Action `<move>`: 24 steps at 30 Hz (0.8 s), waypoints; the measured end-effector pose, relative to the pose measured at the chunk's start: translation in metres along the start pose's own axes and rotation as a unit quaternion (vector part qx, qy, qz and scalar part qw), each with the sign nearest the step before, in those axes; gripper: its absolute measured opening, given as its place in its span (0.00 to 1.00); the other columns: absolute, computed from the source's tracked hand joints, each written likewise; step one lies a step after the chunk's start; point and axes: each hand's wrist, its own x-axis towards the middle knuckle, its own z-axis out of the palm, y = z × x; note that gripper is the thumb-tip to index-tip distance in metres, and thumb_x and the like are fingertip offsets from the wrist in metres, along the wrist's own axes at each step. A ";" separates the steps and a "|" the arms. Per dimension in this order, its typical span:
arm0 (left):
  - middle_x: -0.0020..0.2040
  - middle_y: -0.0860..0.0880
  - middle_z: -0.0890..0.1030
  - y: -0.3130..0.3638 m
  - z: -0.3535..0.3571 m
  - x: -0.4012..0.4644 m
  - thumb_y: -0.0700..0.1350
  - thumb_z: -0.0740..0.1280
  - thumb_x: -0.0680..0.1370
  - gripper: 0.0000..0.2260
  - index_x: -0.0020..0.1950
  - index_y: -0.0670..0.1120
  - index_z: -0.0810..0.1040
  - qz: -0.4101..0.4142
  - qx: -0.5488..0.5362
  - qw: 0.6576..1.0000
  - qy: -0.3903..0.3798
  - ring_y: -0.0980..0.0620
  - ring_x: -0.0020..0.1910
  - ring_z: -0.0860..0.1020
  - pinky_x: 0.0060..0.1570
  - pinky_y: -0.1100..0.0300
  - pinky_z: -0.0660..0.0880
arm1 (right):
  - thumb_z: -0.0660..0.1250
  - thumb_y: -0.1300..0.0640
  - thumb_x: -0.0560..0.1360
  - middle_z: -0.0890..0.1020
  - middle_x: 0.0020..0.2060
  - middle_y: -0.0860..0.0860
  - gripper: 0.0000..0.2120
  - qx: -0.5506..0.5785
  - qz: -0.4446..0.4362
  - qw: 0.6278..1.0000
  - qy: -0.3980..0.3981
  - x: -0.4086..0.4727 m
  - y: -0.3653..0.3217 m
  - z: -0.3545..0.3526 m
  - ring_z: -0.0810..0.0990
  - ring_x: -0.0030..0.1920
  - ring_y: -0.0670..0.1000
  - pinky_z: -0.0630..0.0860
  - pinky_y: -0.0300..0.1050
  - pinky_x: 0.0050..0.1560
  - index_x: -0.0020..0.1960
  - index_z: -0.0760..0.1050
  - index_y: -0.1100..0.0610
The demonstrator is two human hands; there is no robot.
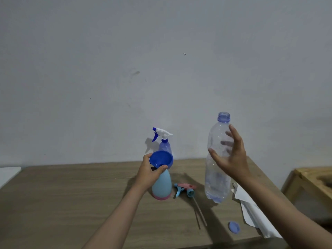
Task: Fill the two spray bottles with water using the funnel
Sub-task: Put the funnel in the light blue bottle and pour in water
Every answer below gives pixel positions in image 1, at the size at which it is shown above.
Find light blue spray bottle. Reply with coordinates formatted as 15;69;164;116
151;168;173;201

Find blue bottle cap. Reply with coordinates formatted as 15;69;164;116
228;221;241;234

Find clear plastic water bottle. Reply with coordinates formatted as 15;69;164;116
204;112;233;204

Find person's left hand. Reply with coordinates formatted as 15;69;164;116
135;152;168;192

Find white cabinet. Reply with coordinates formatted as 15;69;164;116
0;166;22;190

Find person's left forearm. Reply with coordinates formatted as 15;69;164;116
83;186;148;249

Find light wooden stool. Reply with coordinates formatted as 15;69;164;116
281;167;332;215

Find person's right forearm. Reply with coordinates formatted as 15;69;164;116
241;176;332;249

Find blue plastic funnel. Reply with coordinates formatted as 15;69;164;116
149;150;174;169

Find white paper towels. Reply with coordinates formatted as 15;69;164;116
231;182;283;239

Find white blue trigger sprayer head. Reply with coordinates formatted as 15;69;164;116
151;127;173;143

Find person's right hand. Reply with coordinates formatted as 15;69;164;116
207;124;252;183

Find pink spray trigger head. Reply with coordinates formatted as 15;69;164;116
174;183;208;227

